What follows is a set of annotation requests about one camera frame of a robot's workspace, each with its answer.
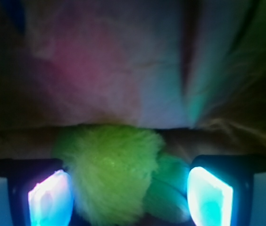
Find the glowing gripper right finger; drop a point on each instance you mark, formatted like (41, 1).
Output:
(227, 190)

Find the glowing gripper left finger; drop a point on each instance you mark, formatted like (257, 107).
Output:
(35, 192)

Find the fuzzy green plush animal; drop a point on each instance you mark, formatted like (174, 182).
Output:
(120, 173)

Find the brown paper bag bin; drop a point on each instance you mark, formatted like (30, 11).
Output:
(193, 69)

